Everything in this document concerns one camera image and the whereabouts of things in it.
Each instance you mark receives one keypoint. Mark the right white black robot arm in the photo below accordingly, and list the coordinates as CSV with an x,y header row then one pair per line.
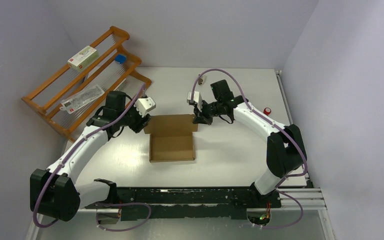
x,y
285,150

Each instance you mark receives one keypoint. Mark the brown cardboard box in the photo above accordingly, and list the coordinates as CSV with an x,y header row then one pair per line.
x,y
171,138

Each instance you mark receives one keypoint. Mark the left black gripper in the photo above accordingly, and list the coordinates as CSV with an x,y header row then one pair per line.
x,y
140,122

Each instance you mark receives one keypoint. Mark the red emergency stop button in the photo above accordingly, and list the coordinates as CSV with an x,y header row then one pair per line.
x,y
267,111

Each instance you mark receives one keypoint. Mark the blue small object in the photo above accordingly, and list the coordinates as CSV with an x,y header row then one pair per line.
x,y
120,59

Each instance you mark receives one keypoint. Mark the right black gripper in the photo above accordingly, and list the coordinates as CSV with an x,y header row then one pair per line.
x,y
200,117

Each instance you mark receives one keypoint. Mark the aluminium frame rail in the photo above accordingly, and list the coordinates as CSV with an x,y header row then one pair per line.
x,y
292,199

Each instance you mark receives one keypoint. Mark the clear plastic packet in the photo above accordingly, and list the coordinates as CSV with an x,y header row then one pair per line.
x,y
81,99

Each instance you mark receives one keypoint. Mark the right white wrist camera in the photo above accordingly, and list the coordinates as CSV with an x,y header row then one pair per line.
x,y
194,98

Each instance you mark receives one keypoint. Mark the orange wooden rack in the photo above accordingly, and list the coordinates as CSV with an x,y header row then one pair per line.
x,y
104,71

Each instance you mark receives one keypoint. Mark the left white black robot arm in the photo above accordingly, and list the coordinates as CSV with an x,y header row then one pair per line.
x,y
54,191

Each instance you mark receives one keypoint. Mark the white green carton box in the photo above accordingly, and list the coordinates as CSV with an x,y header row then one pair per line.
x,y
83,58

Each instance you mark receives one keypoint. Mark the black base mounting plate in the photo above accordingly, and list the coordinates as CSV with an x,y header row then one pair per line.
x,y
192,202

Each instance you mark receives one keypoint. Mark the small metal clip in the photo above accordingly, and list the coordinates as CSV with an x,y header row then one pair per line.
x,y
201,80

